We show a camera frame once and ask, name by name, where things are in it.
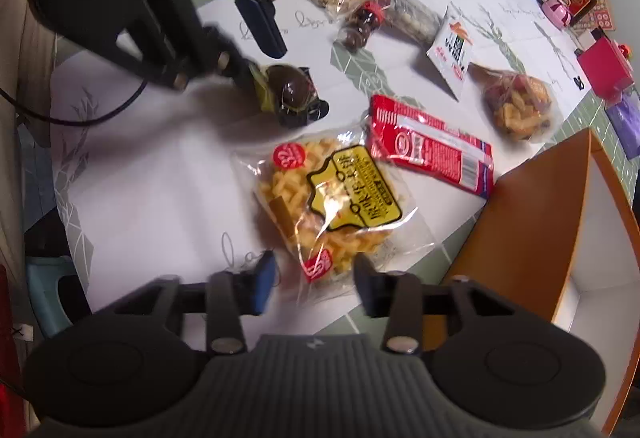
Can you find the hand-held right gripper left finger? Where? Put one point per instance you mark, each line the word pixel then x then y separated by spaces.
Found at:
pixel 262 285

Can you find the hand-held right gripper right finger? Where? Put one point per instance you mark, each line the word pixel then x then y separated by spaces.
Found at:
pixel 365 289

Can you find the chocolate egg snack packet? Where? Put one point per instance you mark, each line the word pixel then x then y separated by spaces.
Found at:
pixel 287 87

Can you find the yellow noodle snack packet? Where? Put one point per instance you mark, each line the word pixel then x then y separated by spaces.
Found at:
pixel 320 198

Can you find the red cracker packet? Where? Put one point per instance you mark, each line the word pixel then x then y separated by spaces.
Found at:
pixel 425 147

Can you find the clear packet of round sweets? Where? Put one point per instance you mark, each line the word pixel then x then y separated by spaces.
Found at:
pixel 415 17

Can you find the orange cardboard box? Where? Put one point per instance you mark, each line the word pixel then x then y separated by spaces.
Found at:
pixel 525 218

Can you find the clear packet of fried snacks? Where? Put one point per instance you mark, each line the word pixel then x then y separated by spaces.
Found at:
pixel 517 107

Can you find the chocolate balls packet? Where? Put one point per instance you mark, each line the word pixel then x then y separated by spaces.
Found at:
pixel 362 20

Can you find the white printed table runner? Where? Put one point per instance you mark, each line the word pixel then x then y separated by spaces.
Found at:
pixel 150 167

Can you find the white sachet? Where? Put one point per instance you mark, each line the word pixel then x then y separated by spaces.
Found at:
pixel 450 50

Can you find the blue stool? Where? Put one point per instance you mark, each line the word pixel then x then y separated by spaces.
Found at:
pixel 42 288

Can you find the red cloth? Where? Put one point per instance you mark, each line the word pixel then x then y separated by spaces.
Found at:
pixel 7 343

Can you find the pink round container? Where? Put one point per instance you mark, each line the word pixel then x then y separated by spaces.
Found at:
pixel 557 12

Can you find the small black object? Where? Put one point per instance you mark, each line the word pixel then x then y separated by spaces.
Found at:
pixel 580 83

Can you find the purple tissue packet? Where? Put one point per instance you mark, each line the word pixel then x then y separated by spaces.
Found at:
pixel 627 122

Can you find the pink box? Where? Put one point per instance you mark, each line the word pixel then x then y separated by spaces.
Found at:
pixel 602 65

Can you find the small colourful toy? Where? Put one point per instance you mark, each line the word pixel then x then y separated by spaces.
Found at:
pixel 624 51

